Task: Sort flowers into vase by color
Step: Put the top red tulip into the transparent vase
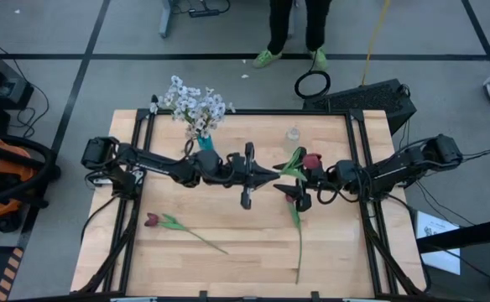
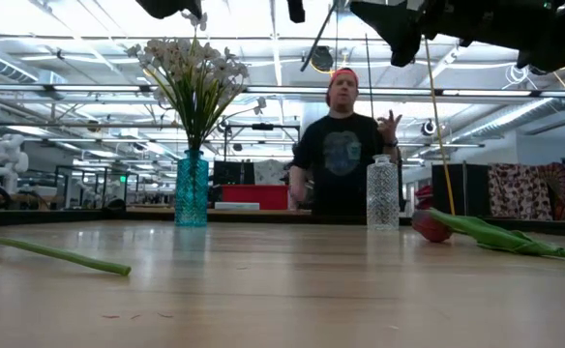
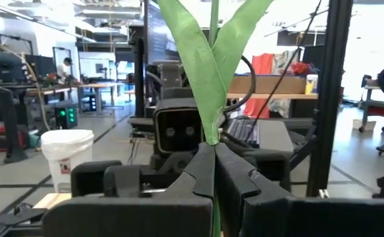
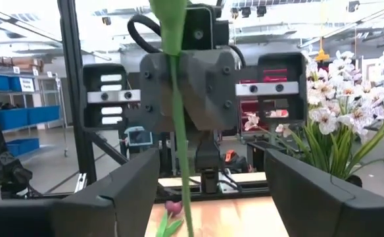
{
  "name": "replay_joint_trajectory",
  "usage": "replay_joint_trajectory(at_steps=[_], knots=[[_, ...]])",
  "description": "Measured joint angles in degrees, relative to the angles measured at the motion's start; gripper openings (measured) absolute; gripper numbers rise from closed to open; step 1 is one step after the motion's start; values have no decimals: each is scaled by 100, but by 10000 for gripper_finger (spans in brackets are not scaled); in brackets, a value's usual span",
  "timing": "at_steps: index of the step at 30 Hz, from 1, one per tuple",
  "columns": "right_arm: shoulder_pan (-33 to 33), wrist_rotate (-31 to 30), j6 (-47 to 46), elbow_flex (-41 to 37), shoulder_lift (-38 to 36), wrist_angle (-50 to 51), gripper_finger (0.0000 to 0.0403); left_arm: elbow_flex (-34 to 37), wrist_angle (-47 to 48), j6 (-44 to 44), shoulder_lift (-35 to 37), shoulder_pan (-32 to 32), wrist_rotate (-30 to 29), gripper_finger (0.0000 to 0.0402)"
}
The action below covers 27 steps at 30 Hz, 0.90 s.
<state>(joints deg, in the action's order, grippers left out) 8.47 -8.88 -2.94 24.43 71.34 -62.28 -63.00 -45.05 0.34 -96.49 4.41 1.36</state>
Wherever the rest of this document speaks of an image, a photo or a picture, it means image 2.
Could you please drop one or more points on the white robot figure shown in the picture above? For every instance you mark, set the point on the white robot figure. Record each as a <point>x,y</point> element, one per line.
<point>8,159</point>

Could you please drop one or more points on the black gantry frame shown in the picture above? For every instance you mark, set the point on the black gantry frame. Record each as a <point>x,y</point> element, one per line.
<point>262,126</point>

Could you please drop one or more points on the red box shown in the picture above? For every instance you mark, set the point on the red box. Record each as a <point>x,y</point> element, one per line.
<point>256,196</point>

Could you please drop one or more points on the black panel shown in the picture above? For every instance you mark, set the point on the black panel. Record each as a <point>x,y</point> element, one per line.
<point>459,191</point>

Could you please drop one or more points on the person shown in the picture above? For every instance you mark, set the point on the person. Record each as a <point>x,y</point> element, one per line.
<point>340,145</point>

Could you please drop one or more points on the green stem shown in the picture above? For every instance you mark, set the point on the green stem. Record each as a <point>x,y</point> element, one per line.
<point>69,256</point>

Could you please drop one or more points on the black monitor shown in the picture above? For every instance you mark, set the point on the black monitor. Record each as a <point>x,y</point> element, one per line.
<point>234,173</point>

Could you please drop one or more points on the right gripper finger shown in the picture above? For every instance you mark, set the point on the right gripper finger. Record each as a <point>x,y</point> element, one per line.
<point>394,29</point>

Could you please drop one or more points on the teal glass vase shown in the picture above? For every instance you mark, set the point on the teal glass vase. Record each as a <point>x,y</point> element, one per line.
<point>191,193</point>

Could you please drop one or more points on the red fabric item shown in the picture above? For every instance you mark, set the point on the red fabric item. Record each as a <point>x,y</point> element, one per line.
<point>424,195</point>

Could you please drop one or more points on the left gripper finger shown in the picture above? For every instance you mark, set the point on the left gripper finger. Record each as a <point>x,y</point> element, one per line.
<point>296,9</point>

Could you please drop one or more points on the clear glass vase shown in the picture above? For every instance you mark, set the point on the clear glass vase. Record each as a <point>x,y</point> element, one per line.
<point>382,193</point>

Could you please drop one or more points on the patterned cloth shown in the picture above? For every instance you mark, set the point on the patterned cloth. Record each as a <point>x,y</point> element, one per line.
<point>529,191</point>

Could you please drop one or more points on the floral white cloth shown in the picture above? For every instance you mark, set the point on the floral white cloth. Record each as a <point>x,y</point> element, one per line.
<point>273,171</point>

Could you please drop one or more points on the white flat box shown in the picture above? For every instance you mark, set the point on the white flat box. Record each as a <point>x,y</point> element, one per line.
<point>236,206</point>

